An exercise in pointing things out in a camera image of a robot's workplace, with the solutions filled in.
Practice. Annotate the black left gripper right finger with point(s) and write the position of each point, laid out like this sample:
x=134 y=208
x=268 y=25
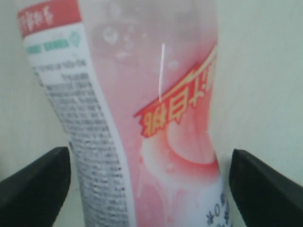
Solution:
x=263 y=196

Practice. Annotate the pink peach drink bottle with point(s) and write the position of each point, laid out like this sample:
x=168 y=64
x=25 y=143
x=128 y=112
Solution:
x=131 y=82

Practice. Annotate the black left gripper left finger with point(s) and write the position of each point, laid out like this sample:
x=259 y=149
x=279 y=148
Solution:
x=34 y=196

